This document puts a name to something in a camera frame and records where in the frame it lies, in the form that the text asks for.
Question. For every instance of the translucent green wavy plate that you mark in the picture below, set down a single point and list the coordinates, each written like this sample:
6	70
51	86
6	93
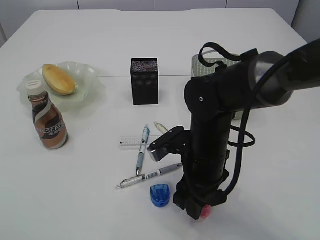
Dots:
87	87

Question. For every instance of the light green plastic basket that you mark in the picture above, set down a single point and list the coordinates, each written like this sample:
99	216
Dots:
200	67

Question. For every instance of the blue grip ballpoint pen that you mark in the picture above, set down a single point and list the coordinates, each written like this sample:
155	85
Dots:
142	149

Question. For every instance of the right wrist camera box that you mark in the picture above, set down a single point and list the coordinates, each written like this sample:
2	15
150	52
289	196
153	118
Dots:
172	142

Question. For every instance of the grey grip ballpoint pen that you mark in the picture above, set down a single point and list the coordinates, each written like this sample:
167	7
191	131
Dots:
144	177

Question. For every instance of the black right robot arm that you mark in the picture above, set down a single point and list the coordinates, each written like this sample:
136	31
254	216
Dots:
255	81

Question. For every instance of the black mesh pen holder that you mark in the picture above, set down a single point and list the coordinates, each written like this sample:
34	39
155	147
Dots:
144	81

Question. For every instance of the blue pencil sharpener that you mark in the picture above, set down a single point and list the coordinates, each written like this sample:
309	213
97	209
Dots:
160	195

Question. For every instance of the yellow bread loaf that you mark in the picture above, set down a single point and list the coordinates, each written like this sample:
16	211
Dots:
58	80

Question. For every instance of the beige patterned ballpoint pen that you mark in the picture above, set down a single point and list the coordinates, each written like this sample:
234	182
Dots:
162	129

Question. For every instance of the brown Nescafe coffee bottle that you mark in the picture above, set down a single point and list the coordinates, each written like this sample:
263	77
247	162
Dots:
47	119

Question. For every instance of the pink pencil sharpener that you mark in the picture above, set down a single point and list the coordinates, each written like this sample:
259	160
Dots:
206	211

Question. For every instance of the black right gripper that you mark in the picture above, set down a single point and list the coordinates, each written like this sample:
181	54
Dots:
192	196

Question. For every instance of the transparent plastic ruler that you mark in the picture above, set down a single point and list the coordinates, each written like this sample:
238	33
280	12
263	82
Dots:
133	141

